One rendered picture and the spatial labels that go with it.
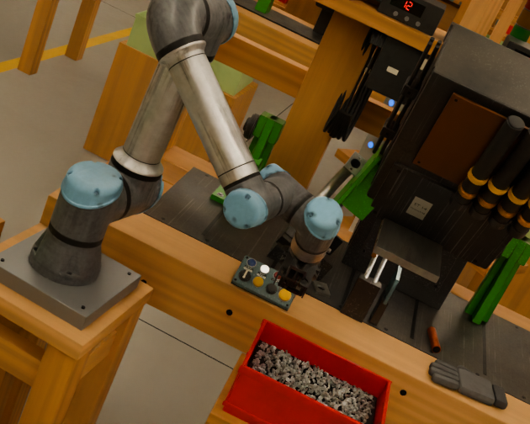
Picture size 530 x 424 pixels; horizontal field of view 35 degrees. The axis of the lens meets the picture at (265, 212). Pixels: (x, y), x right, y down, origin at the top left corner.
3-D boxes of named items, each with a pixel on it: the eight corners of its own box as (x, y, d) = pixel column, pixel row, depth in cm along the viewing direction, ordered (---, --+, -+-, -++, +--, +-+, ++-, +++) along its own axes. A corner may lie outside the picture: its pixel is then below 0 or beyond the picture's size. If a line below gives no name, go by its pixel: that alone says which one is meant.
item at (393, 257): (433, 288, 195) (439, 277, 194) (369, 257, 196) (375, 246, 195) (440, 229, 231) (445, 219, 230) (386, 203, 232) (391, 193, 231)
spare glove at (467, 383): (498, 388, 209) (503, 380, 208) (505, 414, 199) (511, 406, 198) (424, 357, 208) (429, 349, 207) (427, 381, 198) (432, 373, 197)
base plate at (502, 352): (538, 416, 209) (543, 410, 208) (140, 219, 216) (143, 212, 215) (528, 337, 247) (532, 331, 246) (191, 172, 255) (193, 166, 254)
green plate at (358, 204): (348, 236, 214) (403, 177, 206) (322, 215, 214) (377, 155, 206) (354, 221, 225) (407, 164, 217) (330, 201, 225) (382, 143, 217)
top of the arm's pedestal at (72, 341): (76, 362, 169) (82, 346, 167) (-54, 283, 174) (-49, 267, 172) (149, 301, 198) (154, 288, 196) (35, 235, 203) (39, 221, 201)
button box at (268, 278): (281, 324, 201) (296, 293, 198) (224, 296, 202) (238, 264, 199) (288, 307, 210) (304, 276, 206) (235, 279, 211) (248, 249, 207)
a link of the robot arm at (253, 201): (157, -30, 152) (272, 219, 152) (190, -28, 162) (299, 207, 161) (112, 2, 158) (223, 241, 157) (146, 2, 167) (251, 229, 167)
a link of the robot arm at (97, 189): (37, 218, 175) (55, 161, 170) (79, 205, 187) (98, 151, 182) (81, 248, 172) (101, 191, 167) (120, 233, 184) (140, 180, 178)
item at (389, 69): (421, 113, 227) (447, 62, 221) (363, 86, 228) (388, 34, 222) (423, 103, 238) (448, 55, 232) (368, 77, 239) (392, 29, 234)
